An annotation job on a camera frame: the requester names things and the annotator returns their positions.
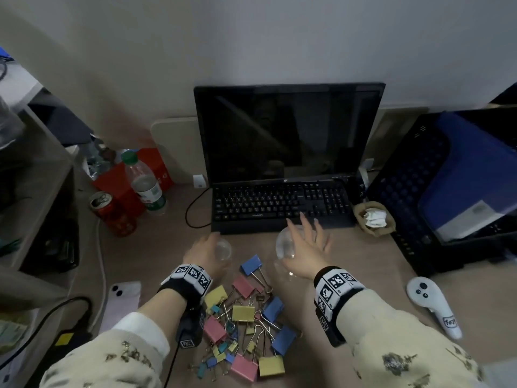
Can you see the person's right hand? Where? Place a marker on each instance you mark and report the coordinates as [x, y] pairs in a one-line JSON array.
[[311, 254]]

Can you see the person's left hand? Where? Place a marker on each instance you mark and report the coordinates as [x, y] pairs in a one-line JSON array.
[[202, 254]]

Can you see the small clear plastic jar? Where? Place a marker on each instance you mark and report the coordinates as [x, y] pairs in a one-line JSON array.
[[223, 250]]

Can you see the large clear plastic jar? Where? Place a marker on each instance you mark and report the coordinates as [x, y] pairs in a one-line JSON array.
[[282, 242]]

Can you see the pile of large binder clips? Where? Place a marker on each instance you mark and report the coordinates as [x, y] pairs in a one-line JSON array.
[[243, 313]]

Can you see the pile of small binder clips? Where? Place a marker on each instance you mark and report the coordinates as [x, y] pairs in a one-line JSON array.
[[211, 362]]

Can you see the person's left forearm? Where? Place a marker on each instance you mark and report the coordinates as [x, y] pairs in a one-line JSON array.
[[153, 315]]

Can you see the person's right forearm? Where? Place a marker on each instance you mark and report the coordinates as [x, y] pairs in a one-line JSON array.
[[387, 331]]

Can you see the black keyboard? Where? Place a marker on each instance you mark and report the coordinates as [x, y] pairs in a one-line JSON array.
[[262, 202]]

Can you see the small white device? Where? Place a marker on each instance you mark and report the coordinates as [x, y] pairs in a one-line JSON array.
[[199, 181]]

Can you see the crumpled white tissue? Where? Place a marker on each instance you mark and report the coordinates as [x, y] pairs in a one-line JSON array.
[[375, 218]]

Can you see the brown paper cup with tissue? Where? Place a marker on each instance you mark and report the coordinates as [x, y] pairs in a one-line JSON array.
[[383, 232]]

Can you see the clear water bottle green cap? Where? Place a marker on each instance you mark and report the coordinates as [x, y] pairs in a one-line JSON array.
[[147, 189]]

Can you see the red drink can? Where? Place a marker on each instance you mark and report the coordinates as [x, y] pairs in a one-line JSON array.
[[117, 220]]

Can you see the pink smartphone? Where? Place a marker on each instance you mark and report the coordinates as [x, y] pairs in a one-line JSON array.
[[121, 303]]

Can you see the red cardboard box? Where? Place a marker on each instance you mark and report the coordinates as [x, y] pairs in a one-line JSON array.
[[117, 181]]

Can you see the black plastic crate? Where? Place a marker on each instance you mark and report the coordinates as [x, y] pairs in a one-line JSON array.
[[404, 189]]

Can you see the white handheld controller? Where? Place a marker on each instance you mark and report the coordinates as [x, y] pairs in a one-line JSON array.
[[424, 294]]

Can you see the black computer monitor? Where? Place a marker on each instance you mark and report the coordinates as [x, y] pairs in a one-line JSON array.
[[282, 133]]

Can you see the crumpled clear plastic wrap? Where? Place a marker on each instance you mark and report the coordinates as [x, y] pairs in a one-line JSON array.
[[97, 157]]

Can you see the black electronic device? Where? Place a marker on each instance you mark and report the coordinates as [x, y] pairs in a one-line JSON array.
[[56, 246]]

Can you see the black power adapter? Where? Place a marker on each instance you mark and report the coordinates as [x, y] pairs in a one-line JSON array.
[[76, 339]]

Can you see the white paper sheet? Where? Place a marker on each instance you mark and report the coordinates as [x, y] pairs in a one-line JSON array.
[[472, 222]]

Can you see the grey shelf unit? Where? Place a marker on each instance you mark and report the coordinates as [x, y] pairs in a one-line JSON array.
[[36, 189]]

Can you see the blue folder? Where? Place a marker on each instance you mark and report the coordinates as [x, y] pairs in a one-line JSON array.
[[472, 169]]

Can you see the dark fabric bag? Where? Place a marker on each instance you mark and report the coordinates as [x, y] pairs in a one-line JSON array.
[[56, 121]]

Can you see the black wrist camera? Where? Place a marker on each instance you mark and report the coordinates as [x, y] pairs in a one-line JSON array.
[[190, 327]]

